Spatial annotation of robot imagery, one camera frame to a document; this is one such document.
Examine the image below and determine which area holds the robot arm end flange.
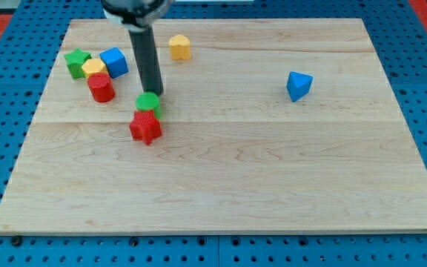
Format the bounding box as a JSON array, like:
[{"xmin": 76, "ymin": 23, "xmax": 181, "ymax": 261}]
[{"xmin": 101, "ymin": 0, "xmax": 175, "ymax": 32}]

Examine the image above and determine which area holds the blue triangle block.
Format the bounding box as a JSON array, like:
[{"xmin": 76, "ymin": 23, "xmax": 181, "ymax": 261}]
[{"xmin": 286, "ymin": 71, "xmax": 314, "ymax": 102}]

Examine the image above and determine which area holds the wooden board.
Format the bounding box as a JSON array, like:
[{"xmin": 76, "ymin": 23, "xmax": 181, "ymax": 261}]
[{"xmin": 0, "ymin": 19, "xmax": 427, "ymax": 236}]

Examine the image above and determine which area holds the red star block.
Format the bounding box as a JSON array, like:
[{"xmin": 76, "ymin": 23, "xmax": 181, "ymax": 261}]
[{"xmin": 129, "ymin": 110, "xmax": 162, "ymax": 145}]

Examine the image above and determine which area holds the green cylinder block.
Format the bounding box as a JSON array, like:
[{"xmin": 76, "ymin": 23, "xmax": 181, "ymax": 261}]
[{"xmin": 135, "ymin": 92, "xmax": 162, "ymax": 119}]

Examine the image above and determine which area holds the yellow heart block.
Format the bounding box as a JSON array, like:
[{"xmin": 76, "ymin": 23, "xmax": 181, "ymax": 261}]
[{"xmin": 168, "ymin": 34, "xmax": 191, "ymax": 60}]

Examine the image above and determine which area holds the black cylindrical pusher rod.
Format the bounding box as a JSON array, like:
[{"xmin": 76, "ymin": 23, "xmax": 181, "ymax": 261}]
[{"xmin": 129, "ymin": 26, "xmax": 164, "ymax": 96}]

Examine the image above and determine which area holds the red cylinder block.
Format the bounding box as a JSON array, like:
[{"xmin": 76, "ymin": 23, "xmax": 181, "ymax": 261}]
[{"xmin": 87, "ymin": 73, "xmax": 116, "ymax": 102}]

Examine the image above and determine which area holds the blue cube block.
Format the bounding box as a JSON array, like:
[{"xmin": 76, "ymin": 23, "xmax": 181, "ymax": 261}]
[{"xmin": 100, "ymin": 47, "xmax": 129, "ymax": 79}]

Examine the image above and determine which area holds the yellow hexagon block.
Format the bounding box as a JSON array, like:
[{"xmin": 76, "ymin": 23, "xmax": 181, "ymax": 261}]
[{"xmin": 82, "ymin": 59, "xmax": 108, "ymax": 79}]

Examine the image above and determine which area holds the green star block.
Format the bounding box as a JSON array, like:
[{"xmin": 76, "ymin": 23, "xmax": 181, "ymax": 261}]
[{"xmin": 64, "ymin": 48, "xmax": 92, "ymax": 79}]

